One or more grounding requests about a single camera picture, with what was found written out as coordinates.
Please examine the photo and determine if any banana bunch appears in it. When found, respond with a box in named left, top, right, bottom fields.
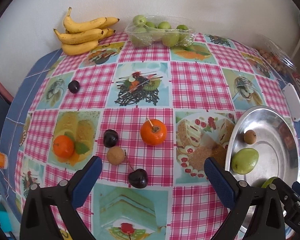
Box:
left=53, top=7, right=120, bottom=56

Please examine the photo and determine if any white plastic device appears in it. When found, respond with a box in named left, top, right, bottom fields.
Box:
left=282, top=83, right=300, bottom=122

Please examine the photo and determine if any large orange with stem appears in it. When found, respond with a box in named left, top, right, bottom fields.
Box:
left=140, top=118, right=167, bottom=146

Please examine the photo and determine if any small green fruit in bowl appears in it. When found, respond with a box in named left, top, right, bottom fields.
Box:
left=261, top=177, right=277, bottom=188

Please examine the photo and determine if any clear tray of green fruits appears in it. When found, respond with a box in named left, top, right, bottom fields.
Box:
left=125, top=15, right=197, bottom=48

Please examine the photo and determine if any small orange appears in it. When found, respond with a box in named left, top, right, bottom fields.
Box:
left=52, top=135, right=75, bottom=159

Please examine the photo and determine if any brown longan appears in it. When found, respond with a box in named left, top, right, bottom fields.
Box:
left=107, top=146, right=126, bottom=165
left=243, top=129, right=257, bottom=145

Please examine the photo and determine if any dark cherry with stem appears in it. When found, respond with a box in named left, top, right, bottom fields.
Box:
left=124, top=149, right=149, bottom=189

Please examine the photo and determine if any clear box of longans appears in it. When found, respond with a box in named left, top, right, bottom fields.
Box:
left=256, top=34, right=296, bottom=76

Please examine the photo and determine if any silver metal bowl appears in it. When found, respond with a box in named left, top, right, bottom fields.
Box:
left=225, top=106, right=300, bottom=187

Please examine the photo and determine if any large green fruit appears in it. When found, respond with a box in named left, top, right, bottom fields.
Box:
left=231, top=148, right=259, bottom=175

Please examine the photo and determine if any checkered picture tablecloth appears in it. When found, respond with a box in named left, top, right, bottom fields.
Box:
left=0, top=33, right=300, bottom=239

